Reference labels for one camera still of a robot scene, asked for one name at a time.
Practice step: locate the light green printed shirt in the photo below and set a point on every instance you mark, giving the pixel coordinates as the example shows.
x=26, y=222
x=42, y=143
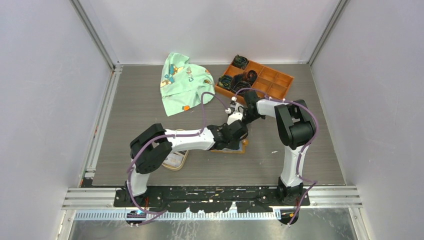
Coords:
x=184, y=85

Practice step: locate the dark green rolled tie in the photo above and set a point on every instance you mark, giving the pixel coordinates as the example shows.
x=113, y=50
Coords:
x=240, y=62

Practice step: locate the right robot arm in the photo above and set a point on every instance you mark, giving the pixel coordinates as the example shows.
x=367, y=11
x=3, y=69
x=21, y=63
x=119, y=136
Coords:
x=296, y=128

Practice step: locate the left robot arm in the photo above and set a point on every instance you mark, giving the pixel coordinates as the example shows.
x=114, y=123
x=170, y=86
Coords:
x=150, y=149

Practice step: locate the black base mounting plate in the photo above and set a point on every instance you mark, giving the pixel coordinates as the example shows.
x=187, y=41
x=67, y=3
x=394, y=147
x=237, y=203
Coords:
x=209, y=199

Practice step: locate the orange compartment organizer tray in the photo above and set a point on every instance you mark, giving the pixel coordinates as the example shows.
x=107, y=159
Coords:
x=270, y=82

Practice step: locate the orange leather card holder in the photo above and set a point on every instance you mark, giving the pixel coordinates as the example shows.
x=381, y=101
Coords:
x=236, y=149

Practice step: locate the black orange rolled tie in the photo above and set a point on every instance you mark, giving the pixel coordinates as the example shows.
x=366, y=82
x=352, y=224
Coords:
x=250, y=77

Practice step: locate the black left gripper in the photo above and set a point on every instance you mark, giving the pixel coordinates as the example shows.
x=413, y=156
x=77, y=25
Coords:
x=234, y=145

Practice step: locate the aluminium front rail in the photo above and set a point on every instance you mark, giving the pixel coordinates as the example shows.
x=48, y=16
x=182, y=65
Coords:
x=97, y=204

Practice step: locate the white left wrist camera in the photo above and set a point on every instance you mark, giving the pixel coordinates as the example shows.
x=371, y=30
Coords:
x=235, y=116

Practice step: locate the blue yellow rolled tie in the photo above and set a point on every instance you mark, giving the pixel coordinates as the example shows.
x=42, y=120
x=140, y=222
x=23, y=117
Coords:
x=225, y=82

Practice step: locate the beige oval card tray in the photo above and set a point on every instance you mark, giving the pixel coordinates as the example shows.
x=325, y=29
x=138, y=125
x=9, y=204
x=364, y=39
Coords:
x=176, y=160

